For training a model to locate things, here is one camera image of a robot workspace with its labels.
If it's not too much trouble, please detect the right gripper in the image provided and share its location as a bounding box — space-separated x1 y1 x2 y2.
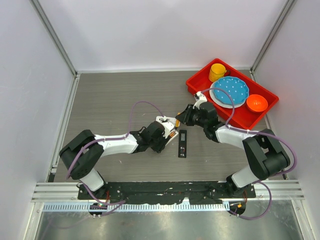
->
175 104 207 129

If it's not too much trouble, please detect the orange handle screwdriver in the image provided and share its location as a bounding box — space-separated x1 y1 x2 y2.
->
175 112 181 128

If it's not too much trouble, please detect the black remote control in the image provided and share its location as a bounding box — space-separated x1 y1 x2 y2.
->
178 129 187 158

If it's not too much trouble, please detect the white remote with orange batteries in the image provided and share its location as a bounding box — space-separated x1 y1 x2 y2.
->
165 130 179 146

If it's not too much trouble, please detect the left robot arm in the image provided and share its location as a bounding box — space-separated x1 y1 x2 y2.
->
59 118 178 200

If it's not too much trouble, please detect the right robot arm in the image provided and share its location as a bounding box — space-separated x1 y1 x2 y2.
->
175 102 291 198

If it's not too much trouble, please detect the white grey plate underneath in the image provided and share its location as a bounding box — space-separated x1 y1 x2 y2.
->
209 80 246 108

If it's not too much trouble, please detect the blue polka dot plate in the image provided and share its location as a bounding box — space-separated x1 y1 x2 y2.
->
209 76 250 106

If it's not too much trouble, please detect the yellow cup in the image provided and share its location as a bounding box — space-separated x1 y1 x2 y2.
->
208 63 230 83

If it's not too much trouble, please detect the red plastic tray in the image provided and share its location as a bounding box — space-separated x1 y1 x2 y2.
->
185 58 279 130

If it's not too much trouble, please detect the orange bowl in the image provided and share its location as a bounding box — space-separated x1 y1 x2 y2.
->
246 94 269 113

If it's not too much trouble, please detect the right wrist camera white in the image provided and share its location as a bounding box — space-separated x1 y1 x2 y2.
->
193 91 208 109

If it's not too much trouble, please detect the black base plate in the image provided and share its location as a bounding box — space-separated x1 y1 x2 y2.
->
92 181 256 205

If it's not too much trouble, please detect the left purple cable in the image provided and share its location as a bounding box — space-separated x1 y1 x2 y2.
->
65 101 167 217

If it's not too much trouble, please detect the purple cable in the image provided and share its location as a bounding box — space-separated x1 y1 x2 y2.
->
65 101 167 217
199 87 298 221

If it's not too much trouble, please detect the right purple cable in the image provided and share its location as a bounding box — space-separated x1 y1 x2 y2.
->
199 87 298 221

